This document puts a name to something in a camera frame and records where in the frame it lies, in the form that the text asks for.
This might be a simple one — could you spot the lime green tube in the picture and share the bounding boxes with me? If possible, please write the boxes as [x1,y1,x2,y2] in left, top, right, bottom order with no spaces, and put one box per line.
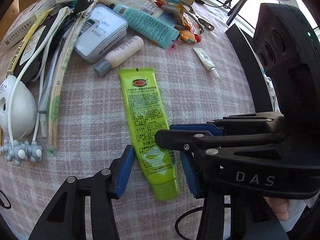
[119,68,180,200]

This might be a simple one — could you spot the white plug-in device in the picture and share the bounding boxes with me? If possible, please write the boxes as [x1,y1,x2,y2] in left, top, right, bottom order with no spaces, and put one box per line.
[0,75,37,140]

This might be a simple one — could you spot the yellow chopsticks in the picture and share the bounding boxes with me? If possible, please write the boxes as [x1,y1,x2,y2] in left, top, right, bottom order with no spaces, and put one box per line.
[5,8,53,77]

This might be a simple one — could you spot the person's right hand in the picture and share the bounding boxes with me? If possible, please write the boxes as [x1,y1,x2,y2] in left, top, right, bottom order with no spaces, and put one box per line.
[264,197,289,221]

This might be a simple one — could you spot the black storage tray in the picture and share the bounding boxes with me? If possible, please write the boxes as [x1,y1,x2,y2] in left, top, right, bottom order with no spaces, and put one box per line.
[225,24,276,113]

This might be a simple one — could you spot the small white cream tube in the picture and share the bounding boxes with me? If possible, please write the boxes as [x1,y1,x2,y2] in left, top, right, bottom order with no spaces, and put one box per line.
[193,48,220,79]

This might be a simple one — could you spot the teal lotion tube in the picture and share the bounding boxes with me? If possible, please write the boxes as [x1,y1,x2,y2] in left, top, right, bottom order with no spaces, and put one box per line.
[112,4,180,49]

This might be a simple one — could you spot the metal clamp clip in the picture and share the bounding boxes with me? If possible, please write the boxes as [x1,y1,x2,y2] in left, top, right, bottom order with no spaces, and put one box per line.
[180,1,215,34]

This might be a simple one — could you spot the pink bottle grey cap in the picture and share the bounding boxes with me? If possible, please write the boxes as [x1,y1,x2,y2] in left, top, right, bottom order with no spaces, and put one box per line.
[93,36,144,77]

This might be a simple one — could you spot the orange snack packet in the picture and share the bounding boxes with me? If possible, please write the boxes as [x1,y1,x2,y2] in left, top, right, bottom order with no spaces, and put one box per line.
[161,4,199,28]

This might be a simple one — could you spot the black tripod stand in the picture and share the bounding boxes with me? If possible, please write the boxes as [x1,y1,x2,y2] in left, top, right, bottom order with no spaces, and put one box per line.
[217,0,248,26]

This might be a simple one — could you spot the black wet wipes pack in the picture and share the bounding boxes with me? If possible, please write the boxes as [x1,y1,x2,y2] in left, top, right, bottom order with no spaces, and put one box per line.
[13,12,59,84]

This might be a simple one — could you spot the silver tin box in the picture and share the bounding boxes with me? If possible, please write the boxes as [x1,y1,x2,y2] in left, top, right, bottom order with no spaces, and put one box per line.
[74,4,128,64]

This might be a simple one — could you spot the white tube blue cap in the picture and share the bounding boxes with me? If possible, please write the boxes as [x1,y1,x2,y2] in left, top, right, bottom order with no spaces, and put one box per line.
[99,0,177,27]

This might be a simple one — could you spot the white floral cardboard box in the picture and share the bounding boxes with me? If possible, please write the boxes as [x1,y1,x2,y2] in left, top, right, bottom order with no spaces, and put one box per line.
[1,0,56,51]

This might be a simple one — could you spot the black power cable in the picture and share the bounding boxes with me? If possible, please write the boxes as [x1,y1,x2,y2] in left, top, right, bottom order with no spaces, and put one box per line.
[174,204,208,240]

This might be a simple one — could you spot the orange crab keychain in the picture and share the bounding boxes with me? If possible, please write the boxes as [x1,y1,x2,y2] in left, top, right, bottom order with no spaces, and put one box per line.
[180,30,201,43]

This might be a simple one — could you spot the black usb adapter cable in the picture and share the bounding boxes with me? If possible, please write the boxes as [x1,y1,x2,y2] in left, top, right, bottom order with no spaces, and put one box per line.
[49,0,95,41]

